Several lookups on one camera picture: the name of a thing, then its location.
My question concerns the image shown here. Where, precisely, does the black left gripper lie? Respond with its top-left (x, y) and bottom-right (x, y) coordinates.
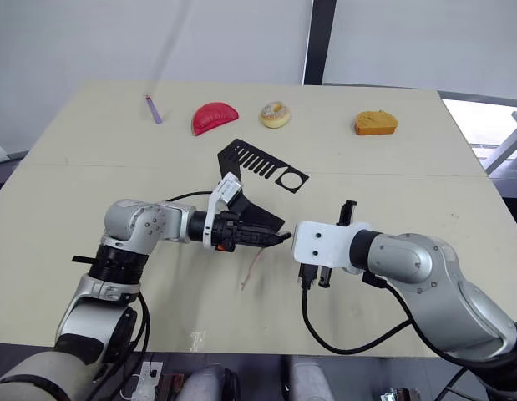
top-left (210, 210), bottom-right (293, 254)

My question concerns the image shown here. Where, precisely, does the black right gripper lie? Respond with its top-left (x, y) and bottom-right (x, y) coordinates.
top-left (318, 200), bottom-right (358, 290)

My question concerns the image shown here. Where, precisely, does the pink watch strap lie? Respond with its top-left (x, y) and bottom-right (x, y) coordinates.
top-left (240, 248), bottom-right (267, 292)

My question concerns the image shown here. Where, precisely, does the black metal watch stand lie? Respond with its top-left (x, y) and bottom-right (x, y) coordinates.
top-left (217, 138), bottom-right (310, 233)

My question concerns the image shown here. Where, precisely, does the orange toy cake slice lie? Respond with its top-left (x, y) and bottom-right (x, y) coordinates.
top-left (352, 109), bottom-right (400, 136)

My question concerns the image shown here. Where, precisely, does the sugared toy donut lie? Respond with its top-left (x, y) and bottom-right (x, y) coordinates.
top-left (259, 100), bottom-right (293, 129)

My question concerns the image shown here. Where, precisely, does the red half-round toy slice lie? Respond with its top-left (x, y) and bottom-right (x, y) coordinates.
top-left (190, 101), bottom-right (241, 138)

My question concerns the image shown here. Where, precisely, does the dark rounded shape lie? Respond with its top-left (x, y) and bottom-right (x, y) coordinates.
top-left (219, 367), bottom-right (241, 401)
top-left (280, 357), bottom-right (295, 401)

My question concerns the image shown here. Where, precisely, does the grey rounded cylinder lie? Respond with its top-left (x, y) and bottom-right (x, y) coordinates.
top-left (183, 363), bottom-right (226, 401)
top-left (290, 361), bottom-right (339, 401)

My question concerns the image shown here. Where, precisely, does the purple pen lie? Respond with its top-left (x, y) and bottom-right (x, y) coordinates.
top-left (143, 93), bottom-right (164, 125)

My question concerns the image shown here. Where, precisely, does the black window pillar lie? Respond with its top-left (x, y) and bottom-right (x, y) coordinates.
top-left (302, 0), bottom-right (337, 87)

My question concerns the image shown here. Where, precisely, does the brown block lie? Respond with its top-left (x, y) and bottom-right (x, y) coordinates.
top-left (160, 373), bottom-right (185, 401)

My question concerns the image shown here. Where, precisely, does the shiny metal part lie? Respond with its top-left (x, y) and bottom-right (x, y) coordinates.
top-left (381, 387), bottom-right (422, 401)

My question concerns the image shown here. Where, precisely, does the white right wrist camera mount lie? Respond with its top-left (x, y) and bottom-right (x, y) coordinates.
top-left (291, 220), bottom-right (374, 275)

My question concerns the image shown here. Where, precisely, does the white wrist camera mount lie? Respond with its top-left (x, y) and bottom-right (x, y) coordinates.
top-left (291, 220), bottom-right (374, 275)
top-left (201, 171), bottom-right (246, 251)

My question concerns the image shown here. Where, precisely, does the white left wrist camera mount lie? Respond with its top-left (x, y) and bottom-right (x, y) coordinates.
top-left (201, 171), bottom-right (246, 251)

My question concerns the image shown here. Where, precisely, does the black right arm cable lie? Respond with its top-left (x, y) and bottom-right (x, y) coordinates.
top-left (297, 263), bottom-right (464, 364)

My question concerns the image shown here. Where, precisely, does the white metal frame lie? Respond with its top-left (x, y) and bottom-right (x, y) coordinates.
top-left (483, 110), bottom-right (517, 176)

